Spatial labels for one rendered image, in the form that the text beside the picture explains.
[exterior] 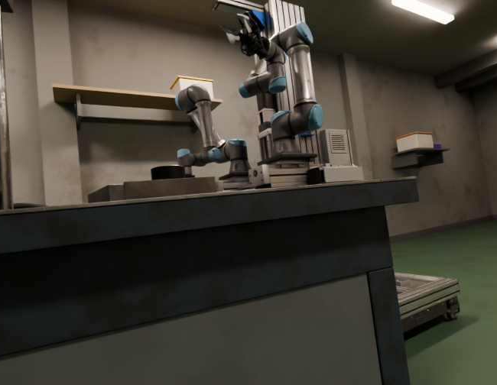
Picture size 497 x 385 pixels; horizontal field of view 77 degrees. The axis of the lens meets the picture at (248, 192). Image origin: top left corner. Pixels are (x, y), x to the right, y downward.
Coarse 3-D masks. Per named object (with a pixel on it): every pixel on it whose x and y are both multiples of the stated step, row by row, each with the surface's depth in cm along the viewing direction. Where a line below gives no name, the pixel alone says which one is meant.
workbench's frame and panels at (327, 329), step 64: (256, 192) 37; (320, 192) 40; (384, 192) 44; (0, 256) 28; (64, 256) 30; (128, 256) 32; (192, 256) 35; (256, 256) 38; (320, 256) 41; (384, 256) 45; (0, 320) 28; (64, 320) 30; (128, 320) 32; (192, 320) 34; (256, 320) 37; (320, 320) 40; (384, 320) 44; (0, 384) 28; (64, 384) 29; (128, 384) 31; (192, 384) 34; (256, 384) 36; (320, 384) 39; (384, 384) 43
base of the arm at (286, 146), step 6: (276, 138) 157; (282, 138) 155; (288, 138) 155; (294, 138) 158; (276, 144) 157; (282, 144) 155; (288, 144) 154; (294, 144) 156; (276, 150) 156; (282, 150) 154; (288, 150) 153; (294, 150) 154
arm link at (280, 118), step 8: (280, 112) 156; (288, 112) 157; (272, 120) 159; (280, 120) 156; (288, 120) 153; (272, 128) 159; (280, 128) 156; (288, 128) 154; (272, 136) 161; (280, 136) 156
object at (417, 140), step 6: (414, 132) 527; (420, 132) 530; (426, 132) 539; (396, 138) 557; (402, 138) 548; (408, 138) 538; (414, 138) 529; (420, 138) 530; (426, 138) 539; (402, 144) 548; (408, 144) 539; (414, 144) 529; (420, 144) 528; (426, 144) 537; (432, 144) 546; (402, 150) 549
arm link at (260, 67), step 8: (272, 40) 157; (256, 64) 147; (264, 64) 146; (256, 72) 141; (264, 72) 144; (248, 80) 137; (256, 80) 134; (240, 88) 139; (248, 88) 137; (256, 88) 136; (248, 96) 141
